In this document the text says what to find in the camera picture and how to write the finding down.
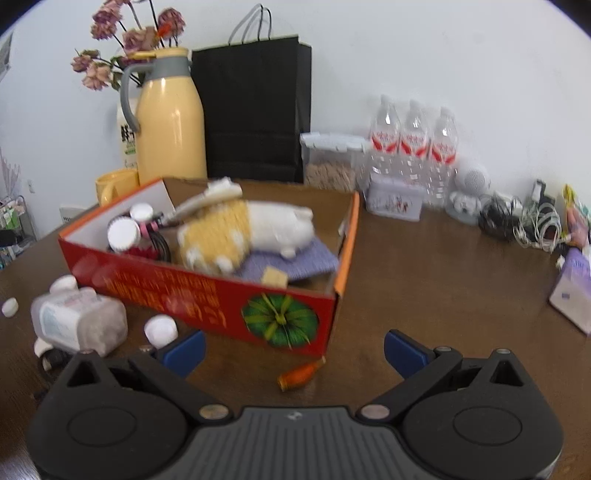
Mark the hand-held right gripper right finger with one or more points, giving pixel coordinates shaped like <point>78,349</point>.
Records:
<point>404,353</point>

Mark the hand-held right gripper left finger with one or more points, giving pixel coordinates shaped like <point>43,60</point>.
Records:
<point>187,353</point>

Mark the white round lid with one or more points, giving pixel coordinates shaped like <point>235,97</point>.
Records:
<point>160,331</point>

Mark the red cardboard box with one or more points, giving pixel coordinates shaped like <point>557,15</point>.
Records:
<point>194,304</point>

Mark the grey plastic bottle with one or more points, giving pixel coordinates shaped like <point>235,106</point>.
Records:
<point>78,318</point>

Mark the purple cloth pouch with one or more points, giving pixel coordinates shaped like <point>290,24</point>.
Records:
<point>314,261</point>

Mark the small white-capped bottle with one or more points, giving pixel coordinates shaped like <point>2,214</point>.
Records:
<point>141,212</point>

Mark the white and yellow plush toy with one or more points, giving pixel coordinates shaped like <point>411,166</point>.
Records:
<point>272,226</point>

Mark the small orange carrot toy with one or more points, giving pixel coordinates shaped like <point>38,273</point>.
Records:
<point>298,376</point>

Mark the small tan block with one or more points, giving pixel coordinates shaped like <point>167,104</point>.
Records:
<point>274,278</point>

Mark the pale printed tin box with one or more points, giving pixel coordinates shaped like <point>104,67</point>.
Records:
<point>395,201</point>

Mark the white robot speaker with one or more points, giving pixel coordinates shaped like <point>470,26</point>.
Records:
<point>471,184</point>

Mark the small white cap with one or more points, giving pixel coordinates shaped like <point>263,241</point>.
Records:
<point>10,308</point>

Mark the white tissue pack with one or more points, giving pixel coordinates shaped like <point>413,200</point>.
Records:
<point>575,288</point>

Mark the yellow mug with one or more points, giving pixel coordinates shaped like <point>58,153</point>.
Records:
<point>115,184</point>

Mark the clear seed container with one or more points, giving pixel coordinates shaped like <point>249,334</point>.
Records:
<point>330,170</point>

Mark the metal rolling cart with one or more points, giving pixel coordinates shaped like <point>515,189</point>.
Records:
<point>16,226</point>

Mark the pink and yellow packet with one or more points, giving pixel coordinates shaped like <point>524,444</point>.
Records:
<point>579,217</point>

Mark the white milk carton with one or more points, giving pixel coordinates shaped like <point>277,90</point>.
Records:
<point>129,138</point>

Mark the yellow thermos jug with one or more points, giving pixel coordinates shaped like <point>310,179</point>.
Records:
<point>171,129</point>

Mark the black paper bag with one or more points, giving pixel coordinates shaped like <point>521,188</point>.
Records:
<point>254,106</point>

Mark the dried rose bouquet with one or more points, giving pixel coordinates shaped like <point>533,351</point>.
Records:
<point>138,39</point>

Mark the white wall vent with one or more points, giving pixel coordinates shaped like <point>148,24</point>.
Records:
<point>71,215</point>

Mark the wall outlet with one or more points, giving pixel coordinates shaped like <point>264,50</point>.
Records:
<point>31,186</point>

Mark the purple plant wall sticker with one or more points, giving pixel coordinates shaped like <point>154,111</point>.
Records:
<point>9,175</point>

